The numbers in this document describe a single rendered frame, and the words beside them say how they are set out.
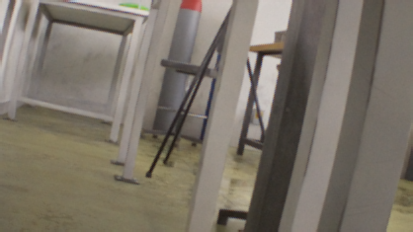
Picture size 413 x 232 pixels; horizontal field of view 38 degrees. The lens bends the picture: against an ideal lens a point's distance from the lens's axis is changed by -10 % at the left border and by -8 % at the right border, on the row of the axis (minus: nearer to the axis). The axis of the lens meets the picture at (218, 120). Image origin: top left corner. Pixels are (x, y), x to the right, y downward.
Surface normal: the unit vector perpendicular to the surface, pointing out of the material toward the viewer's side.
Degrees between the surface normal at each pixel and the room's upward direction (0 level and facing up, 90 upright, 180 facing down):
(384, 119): 90
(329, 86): 90
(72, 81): 90
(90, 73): 90
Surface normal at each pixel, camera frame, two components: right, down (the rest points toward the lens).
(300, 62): 0.07, 0.04
